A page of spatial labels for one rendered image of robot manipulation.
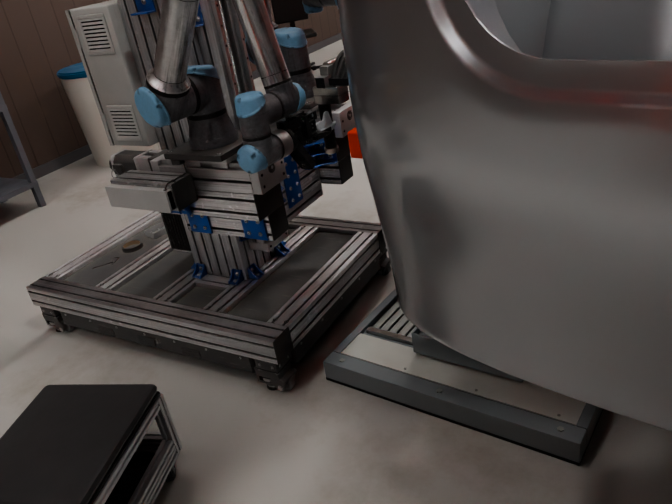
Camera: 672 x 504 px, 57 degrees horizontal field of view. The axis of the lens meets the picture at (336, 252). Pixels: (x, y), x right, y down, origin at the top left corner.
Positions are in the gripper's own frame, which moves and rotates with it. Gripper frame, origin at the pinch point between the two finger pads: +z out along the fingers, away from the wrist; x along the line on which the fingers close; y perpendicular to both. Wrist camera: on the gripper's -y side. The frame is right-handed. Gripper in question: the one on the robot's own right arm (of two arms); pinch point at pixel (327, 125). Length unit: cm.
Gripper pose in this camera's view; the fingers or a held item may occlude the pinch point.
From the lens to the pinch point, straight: 183.8
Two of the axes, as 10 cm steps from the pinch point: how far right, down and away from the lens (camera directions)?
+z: 5.6, -4.6, 6.8
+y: -1.5, -8.7, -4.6
